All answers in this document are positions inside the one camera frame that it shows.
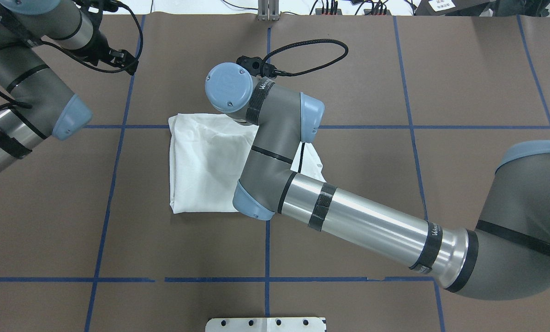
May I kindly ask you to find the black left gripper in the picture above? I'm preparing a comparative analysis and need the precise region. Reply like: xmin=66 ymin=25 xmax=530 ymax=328
xmin=74 ymin=28 xmax=139 ymax=76

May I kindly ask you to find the white long-sleeve printed shirt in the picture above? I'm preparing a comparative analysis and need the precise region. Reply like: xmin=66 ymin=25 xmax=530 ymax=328
xmin=168 ymin=113 xmax=327 ymax=214

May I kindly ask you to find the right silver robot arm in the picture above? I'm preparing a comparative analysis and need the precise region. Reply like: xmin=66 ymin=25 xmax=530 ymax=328
xmin=204 ymin=62 xmax=550 ymax=301

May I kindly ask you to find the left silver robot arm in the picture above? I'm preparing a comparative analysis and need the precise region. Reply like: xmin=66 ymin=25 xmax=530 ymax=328
xmin=0 ymin=0 xmax=139 ymax=172

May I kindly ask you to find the black power strip left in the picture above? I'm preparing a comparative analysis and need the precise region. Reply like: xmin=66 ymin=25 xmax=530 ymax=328
xmin=311 ymin=0 xmax=342 ymax=16

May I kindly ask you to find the black power strip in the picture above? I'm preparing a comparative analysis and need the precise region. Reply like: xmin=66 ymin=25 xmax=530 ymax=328
xmin=311 ymin=0 xmax=342 ymax=16
xmin=358 ymin=0 xmax=391 ymax=16

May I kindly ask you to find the black power strip right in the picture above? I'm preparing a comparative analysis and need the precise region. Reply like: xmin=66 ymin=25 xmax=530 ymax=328
xmin=358 ymin=0 xmax=391 ymax=16

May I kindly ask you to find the dark box with label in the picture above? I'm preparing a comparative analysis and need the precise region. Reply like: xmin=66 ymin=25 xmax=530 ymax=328
xmin=414 ymin=0 xmax=498 ymax=17

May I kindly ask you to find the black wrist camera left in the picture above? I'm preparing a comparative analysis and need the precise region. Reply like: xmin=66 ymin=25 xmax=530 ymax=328
xmin=73 ymin=0 xmax=123 ymax=13

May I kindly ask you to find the black left camera cable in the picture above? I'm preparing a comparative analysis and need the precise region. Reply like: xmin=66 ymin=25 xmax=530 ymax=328
xmin=0 ymin=2 xmax=144 ymax=109

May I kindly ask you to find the black camera cable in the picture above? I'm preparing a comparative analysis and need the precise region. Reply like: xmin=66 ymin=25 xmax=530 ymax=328
xmin=0 ymin=2 xmax=144 ymax=109
xmin=262 ymin=39 xmax=349 ymax=173

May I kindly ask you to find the grey aluminium frame post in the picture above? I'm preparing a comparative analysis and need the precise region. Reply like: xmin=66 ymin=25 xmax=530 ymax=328
xmin=257 ymin=0 xmax=281 ymax=22

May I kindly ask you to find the black right camera cable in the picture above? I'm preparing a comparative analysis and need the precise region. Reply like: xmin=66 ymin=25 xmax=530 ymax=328
xmin=262 ymin=39 xmax=349 ymax=173

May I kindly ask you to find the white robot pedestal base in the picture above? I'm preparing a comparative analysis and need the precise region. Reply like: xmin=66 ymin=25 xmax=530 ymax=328
xmin=205 ymin=317 xmax=327 ymax=332

